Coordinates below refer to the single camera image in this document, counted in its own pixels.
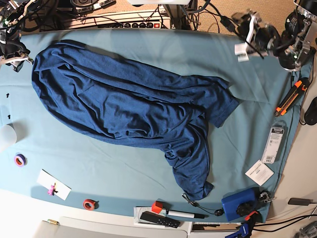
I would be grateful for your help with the purple tape roll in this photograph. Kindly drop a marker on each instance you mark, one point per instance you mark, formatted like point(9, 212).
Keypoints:
point(20, 160)

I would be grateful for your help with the translucent white plastic cup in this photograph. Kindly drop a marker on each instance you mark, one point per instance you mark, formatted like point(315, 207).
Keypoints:
point(8, 137)

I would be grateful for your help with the black computer mouse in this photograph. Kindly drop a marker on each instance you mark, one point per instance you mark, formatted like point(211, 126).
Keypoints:
point(310, 115)

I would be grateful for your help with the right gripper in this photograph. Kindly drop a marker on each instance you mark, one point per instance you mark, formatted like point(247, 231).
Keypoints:
point(14, 53)

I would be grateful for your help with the blue box with knob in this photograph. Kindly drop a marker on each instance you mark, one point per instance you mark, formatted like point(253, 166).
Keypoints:
point(240, 204)

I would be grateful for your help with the red tape roll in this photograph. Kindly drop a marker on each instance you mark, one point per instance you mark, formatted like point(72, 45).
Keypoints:
point(89, 204)

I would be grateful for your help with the orange black utility knife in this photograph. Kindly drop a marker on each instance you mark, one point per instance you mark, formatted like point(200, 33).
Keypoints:
point(297, 90)

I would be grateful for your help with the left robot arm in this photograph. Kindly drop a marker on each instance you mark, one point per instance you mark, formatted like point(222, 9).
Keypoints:
point(292, 48)

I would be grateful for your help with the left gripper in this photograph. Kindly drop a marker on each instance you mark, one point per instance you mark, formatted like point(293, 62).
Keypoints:
point(260, 36)

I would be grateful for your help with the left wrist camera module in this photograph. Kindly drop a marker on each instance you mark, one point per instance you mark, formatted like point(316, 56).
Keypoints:
point(240, 51)

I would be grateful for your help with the black remote control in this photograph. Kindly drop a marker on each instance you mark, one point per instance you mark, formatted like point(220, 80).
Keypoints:
point(160, 220)

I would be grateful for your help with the pink small clip toy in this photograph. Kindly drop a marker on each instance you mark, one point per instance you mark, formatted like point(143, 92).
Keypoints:
point(52, 191)

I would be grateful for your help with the packaged blade box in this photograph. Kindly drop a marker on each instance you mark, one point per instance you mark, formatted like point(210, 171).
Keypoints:
point(273, 142)

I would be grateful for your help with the black small device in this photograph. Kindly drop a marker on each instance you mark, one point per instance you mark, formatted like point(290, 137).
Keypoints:
point(299, 201)

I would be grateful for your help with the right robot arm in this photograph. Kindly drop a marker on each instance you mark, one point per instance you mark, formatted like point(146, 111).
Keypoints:
point(12, 18)

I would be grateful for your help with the white black marker pen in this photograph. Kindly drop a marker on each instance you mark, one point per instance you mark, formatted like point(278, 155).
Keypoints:
point(185, 214)

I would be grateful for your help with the metal carabiner clip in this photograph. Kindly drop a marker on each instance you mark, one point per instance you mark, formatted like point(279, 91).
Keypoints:
point(266, 197)

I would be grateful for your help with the blue orange clamp lower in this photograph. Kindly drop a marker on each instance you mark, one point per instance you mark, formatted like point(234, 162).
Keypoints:
point(245, 230)

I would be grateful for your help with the blue t-shirt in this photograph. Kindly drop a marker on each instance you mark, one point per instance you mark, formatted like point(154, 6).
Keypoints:
point(126, 102)

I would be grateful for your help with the white leaflet card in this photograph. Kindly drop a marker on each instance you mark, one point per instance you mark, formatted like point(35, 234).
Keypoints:
point(259, 173)

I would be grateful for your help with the light blue table cloth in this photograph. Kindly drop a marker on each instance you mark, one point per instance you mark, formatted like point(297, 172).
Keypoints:
point(120, 177)

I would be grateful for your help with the white power strip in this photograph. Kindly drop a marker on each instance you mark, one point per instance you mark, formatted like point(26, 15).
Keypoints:
point(145, 19)

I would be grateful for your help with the brass small pin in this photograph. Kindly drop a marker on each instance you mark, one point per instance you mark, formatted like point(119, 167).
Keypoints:
point(53, 222)

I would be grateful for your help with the white paper card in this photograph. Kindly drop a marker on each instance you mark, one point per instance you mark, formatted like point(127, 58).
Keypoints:
point(46, 180)

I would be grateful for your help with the red cube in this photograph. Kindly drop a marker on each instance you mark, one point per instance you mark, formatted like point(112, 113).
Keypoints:
point(157, 207)

